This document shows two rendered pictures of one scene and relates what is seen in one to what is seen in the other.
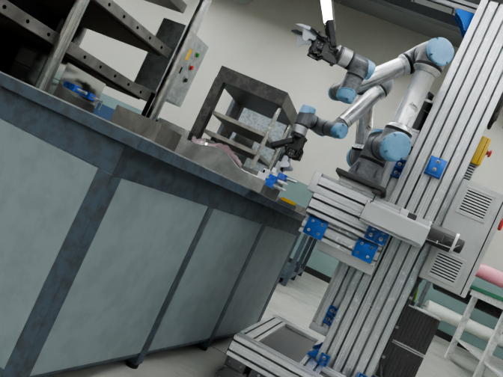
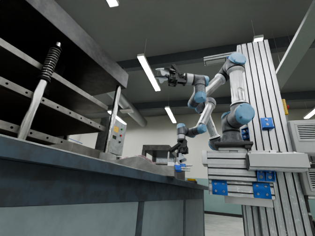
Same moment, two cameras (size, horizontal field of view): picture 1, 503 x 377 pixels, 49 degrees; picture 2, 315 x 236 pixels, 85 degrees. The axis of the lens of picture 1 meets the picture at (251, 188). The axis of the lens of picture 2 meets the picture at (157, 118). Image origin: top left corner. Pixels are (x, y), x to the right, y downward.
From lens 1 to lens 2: 1.23 m
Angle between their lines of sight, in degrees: 23
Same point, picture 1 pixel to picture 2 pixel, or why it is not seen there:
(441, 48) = (238, 55)
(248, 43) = (150, 137)
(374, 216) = (260, 161)
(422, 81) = (237, 75)
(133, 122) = not seen: hidden behind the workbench
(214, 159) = (135, 165)
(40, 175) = not seen: outside the picture
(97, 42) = not seen: hidden behind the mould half
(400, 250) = (279, 181)
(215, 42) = (139, 141)
